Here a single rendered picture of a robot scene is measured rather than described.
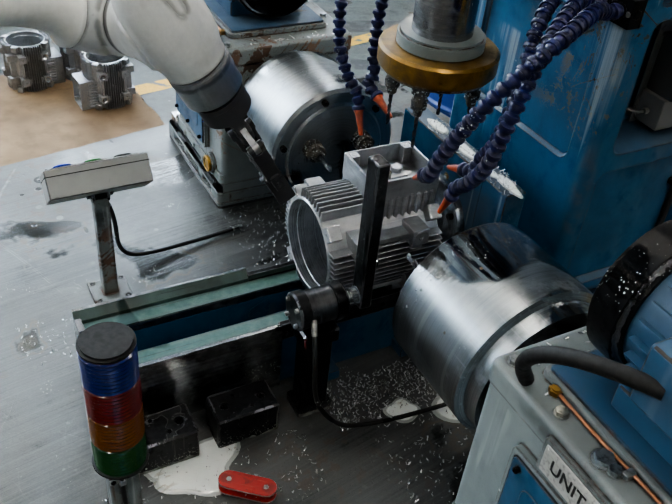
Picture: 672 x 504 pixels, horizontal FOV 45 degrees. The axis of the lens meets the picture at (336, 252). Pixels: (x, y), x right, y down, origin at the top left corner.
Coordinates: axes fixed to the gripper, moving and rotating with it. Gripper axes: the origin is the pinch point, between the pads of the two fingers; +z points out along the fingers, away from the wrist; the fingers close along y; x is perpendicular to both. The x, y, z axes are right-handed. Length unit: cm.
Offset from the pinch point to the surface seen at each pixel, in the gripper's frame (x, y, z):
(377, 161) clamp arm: -11.7, -19.9, -10.3
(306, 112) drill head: -12.0, 15.0, 3.5
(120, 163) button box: 18.7, 18.0, -8.0
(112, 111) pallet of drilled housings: 29, 204, 93
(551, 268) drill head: -21.9, -38.9, 6.1
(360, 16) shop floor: -111, 298, 190
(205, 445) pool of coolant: 32.6, -21.0, 16.0
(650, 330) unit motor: -19, -63, -12
